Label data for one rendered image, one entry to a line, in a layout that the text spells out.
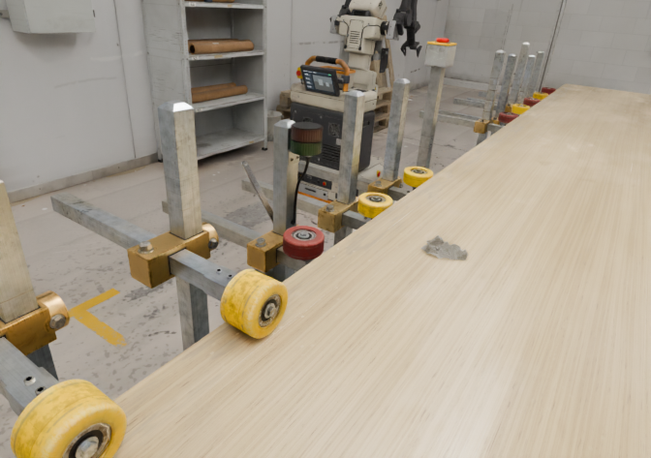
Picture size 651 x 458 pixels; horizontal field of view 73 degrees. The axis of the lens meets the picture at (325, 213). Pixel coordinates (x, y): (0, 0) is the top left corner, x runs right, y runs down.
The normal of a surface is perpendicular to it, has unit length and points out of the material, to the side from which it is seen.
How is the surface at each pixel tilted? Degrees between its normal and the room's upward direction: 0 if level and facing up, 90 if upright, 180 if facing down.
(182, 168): 90
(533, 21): 90
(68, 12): 90
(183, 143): 90
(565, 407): 0
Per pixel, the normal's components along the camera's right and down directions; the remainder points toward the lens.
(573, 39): -0.56, 0.33
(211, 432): 0.06, -0.90
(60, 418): -0.11, -0.77
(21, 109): 0.82, 0.29
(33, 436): -0.35, -0.41
